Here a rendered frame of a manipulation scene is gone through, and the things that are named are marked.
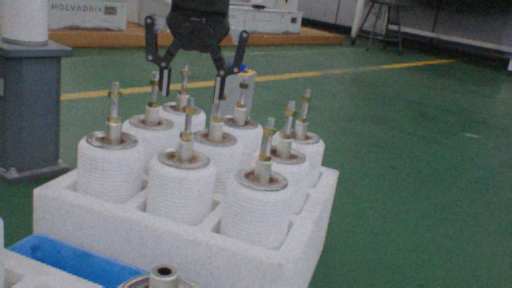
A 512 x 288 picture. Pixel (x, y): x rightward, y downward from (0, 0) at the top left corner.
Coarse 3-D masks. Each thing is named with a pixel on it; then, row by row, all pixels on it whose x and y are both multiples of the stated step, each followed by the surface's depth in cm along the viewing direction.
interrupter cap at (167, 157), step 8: (160, 152) 72; (168, 152) 73; (176, 152) 74; (200, 152) 75; (160, 160) 70; (168, 160) 70; (176, 160) 72; (192, 160) 72; (200, 160) 72; (208, 160) 72; (176, 168) 69; (184, 168) 69; (192, 168) 69; (200, 168) 70
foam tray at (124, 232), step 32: (64, 192) 73; (320, 192) 86; (64, 224) 72; (96, 224) 70; (128, 224) 69; (160, 224) 68; (288, 224) 75; (320, 224) 86; (128, 256) 70; (160, 256) 68; (192, 256) 67; (224, 256) 65; (256, 256) 64; (288, 256) 65
